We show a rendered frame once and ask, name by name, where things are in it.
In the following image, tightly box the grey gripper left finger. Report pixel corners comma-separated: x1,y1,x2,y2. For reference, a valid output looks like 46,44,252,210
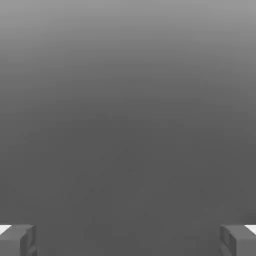
0,224,38,256

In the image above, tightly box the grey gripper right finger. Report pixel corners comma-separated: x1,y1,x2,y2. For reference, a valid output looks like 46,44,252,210
219,224,256,256

